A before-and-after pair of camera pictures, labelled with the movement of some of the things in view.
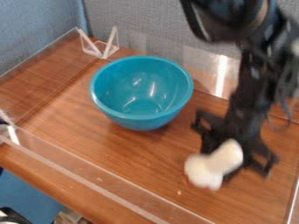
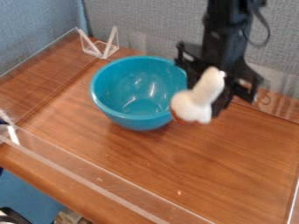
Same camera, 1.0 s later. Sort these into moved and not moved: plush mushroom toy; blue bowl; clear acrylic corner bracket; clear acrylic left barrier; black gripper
Moved: black gripper; plush mushroom toy
Not moved: blue bowl; clear acrylic left barrier; clear acrylic corner bracket
